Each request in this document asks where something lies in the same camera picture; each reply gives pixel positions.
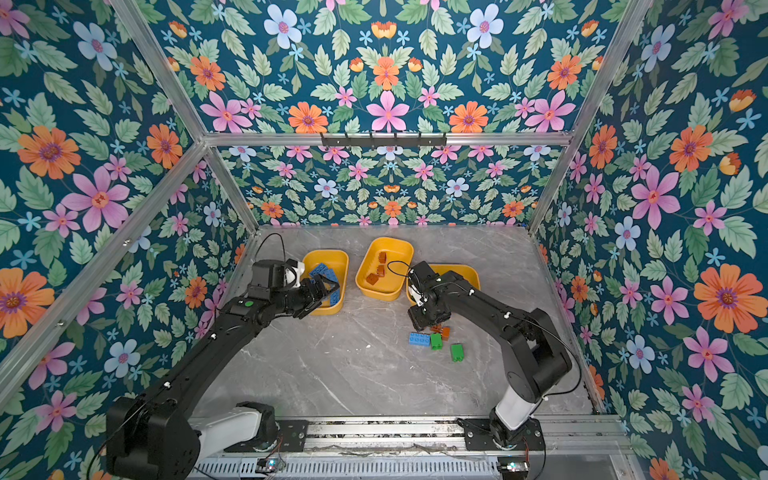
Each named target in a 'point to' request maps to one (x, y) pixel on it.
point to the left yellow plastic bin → (333, 265)
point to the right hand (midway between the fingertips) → (423, 319)
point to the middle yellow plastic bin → (400, 255)
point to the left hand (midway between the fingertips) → (334, 285)
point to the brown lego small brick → (382, 257)
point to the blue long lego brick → (314, 272)
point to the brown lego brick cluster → (445, 331)
